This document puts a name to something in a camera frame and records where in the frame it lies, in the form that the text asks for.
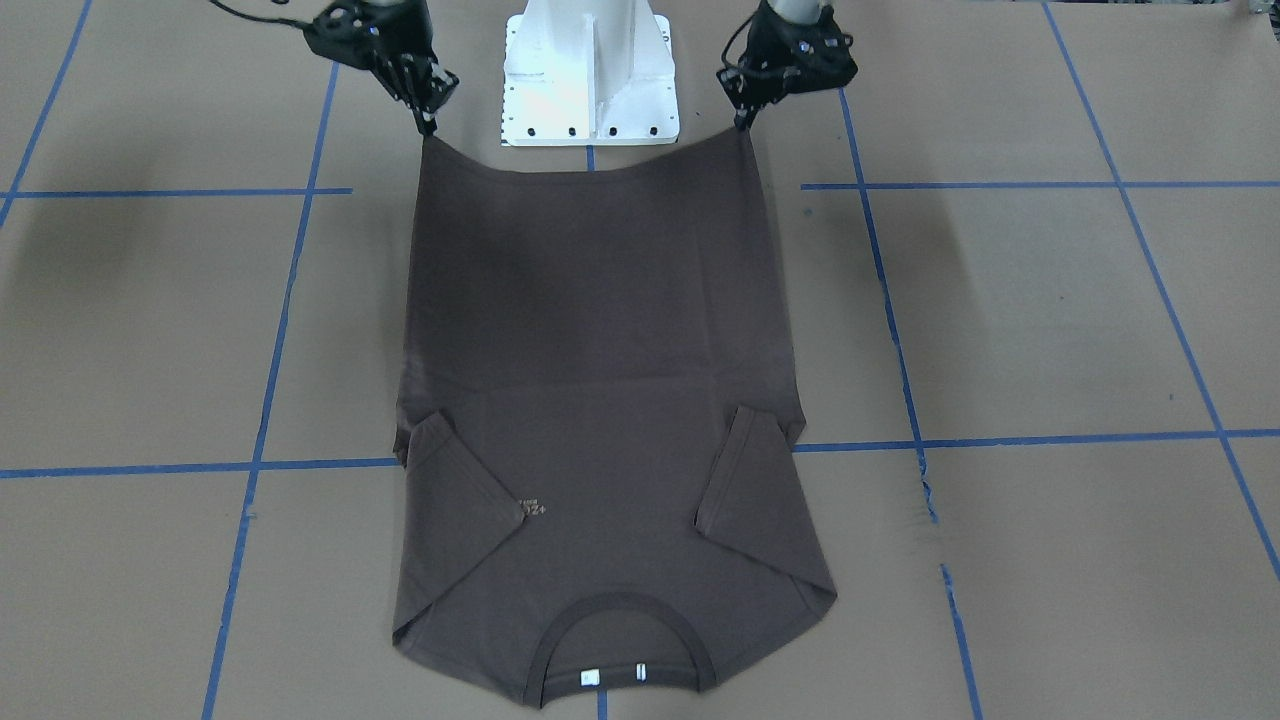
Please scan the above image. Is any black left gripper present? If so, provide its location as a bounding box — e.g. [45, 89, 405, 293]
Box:
[716, 1, 795, 132]

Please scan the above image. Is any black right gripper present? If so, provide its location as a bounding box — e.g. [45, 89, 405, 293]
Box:
[364, 1, 460, 138]

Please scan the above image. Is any dark brown t-shirt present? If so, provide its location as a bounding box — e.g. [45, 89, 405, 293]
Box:
[390, 129, 838, 708]

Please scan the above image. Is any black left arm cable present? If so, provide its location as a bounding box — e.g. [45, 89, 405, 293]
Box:
[718, 15, 762, 81]

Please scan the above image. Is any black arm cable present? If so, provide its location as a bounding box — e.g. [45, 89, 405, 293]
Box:
[207, 0, 321, 31]
[718, 15, 762, 81]

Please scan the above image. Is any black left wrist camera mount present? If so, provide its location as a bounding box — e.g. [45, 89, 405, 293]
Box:
[782, 3, 858, 94]

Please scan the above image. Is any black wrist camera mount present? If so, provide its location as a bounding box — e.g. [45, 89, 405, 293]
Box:
[303, 1, 387, 70]
[782, 3, 858, 94]

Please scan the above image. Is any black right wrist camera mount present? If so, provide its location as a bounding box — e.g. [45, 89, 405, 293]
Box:
[303, 1, 387, 70]

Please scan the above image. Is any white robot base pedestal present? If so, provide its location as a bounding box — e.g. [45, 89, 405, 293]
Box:
[500, 1, 681, 147]

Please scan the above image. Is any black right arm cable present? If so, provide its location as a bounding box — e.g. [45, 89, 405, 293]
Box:
[207, 0, 321, 31]

